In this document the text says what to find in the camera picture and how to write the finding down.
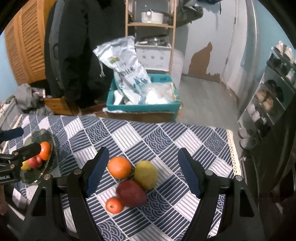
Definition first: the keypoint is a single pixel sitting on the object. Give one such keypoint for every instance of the red apple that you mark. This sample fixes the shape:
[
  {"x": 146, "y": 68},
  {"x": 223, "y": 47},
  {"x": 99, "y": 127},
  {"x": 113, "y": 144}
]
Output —
[{"x": 35, "y": 162}]

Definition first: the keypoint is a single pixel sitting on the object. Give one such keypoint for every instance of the yellow-green mango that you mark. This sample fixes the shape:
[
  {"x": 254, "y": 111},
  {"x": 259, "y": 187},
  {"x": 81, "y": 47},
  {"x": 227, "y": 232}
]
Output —
[{"x": 146, "y": 174}]

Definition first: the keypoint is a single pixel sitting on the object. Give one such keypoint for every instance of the orange on table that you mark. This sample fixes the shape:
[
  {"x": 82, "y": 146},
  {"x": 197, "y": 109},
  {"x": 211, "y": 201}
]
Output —
[{"x": 119, "y": 167}]

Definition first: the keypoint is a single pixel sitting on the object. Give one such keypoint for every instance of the yellow-green pear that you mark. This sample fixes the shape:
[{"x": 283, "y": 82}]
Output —
[{"x": 25, "y": 166}]

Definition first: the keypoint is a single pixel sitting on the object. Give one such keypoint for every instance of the wooden louvred cabinet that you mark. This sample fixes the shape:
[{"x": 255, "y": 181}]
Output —
[{"x": 24, "y": 38}]

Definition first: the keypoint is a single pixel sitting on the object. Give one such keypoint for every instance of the shoe rack with shoes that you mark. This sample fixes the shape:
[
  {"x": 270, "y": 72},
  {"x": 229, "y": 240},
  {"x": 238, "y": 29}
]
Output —
[{"x": 271, "y": 98}]

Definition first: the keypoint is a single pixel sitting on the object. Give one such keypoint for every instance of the dark red mango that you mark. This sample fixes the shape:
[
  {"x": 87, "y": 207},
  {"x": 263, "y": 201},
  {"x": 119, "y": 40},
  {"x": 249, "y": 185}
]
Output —
[{"x": 131, "y": 194}]

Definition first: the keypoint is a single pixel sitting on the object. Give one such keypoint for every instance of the blue white patterned tablecloth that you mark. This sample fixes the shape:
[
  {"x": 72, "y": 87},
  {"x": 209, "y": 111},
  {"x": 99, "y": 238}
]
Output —
[{"x": 170, "y": 205}]

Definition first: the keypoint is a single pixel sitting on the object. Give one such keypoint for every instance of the grey printed tote bag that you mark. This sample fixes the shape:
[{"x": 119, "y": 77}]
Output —
[{"x": 10, "y": 113}]

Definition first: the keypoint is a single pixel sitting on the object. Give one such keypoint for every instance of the white patterned storage box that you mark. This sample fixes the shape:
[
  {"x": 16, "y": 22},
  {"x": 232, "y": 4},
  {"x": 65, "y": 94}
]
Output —
[{"x": 154, "y": 57}]

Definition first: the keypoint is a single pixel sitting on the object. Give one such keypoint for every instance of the black hanging coat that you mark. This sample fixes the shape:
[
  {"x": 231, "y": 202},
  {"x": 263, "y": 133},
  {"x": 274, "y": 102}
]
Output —
[{"x": 74, "y": 30}]

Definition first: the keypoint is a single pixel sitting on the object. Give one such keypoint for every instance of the wooden shelf rack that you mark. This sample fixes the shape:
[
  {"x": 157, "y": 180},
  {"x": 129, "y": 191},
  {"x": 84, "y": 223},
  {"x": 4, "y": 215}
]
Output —
[{"x": 148, "y": 33}]

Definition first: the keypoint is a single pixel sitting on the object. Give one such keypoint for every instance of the white pot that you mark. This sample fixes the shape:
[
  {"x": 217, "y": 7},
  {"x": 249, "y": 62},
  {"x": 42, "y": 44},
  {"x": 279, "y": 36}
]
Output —
[{"x": 150, "y": 16}]

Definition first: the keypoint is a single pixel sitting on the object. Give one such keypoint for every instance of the grey crumpled clothing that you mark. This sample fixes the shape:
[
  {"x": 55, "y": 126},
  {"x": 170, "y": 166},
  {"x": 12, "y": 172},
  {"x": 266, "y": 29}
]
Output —
[{"x": 30, "y": 100}]

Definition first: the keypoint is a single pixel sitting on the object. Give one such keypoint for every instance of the clear glass bowl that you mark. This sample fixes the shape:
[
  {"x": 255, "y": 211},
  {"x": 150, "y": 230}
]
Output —
[{"x": 45, "y": 162}]

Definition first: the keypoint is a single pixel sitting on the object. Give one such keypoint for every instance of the teal storage box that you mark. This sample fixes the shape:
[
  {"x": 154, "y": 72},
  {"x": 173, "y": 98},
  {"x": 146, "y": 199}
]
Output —
[{"x": 172, "y": 107}]

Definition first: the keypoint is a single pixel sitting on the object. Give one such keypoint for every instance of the white printed plastic sack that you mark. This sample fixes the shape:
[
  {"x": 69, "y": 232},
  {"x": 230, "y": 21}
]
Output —
[{"x": 129, "y": 74}]

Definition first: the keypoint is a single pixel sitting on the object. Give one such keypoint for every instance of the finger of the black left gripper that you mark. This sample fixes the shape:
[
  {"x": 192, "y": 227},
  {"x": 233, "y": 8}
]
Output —
[
  {"x": 10, "y": 134},
  {"x": 22, "y": 154}
]

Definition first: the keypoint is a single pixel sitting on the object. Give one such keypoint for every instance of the person's right hand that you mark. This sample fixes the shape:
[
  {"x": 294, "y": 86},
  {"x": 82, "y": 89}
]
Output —
[{"x": 3, "y": 204}]

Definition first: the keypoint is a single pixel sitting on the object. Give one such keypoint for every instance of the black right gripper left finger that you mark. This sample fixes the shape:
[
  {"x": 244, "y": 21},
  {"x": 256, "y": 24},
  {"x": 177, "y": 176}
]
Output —
[{"x": 45, "y": 218}]

